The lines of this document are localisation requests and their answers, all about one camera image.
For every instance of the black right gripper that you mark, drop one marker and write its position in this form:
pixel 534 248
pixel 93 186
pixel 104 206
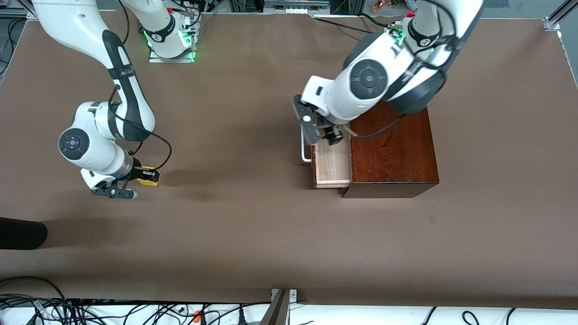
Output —
pixel 137 172

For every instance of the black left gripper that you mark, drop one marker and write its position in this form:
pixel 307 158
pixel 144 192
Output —
pixel 334 133

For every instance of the yellow wooden block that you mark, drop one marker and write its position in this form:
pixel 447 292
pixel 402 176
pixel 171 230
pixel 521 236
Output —
pixel 146 183

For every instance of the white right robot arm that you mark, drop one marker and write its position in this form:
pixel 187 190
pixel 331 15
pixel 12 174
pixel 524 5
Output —
pixel 131 104

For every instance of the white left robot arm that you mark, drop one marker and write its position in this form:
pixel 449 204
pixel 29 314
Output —
pixel 370 79

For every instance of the dark brown wooden cabinet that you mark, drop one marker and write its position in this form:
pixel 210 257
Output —
pixel 397 158

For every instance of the grey power strip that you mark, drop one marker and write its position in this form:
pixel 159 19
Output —
pixel 295 6

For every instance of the black cylindrical object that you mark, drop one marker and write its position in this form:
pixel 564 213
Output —
pixel 22 233

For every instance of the dark metal bar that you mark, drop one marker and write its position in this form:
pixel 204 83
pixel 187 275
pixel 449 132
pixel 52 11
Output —
pixel 276 311

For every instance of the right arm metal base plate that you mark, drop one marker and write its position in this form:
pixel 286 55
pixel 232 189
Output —
pixel 171 60

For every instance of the small metal table bracket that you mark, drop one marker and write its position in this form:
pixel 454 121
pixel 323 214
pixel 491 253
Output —
pixel 293 295

